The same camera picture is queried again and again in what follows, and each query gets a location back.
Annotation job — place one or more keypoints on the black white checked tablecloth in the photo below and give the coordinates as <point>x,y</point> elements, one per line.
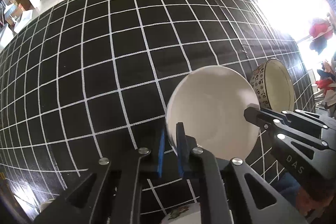
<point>105,56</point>

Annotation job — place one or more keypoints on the person's right hand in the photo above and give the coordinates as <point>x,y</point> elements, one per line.
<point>311,203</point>

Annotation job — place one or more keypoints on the brown cardboard box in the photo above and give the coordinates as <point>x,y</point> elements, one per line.
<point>23,5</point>

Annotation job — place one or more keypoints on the dark floral patterned bowl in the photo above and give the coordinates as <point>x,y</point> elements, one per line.
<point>278,82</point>

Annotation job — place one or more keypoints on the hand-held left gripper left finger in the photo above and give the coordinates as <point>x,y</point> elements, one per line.
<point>160,153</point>

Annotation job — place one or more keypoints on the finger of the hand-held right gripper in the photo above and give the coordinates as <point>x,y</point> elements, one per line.
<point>253,115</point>
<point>288,132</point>

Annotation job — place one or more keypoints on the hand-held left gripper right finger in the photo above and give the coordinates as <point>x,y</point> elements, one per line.
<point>181,151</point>

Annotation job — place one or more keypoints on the white plate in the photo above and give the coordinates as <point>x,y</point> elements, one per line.
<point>210,108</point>

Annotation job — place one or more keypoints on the person's blue trousers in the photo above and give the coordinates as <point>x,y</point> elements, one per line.
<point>286,187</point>

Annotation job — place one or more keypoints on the cream floral print bowl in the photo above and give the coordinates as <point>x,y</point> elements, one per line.
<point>189,217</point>

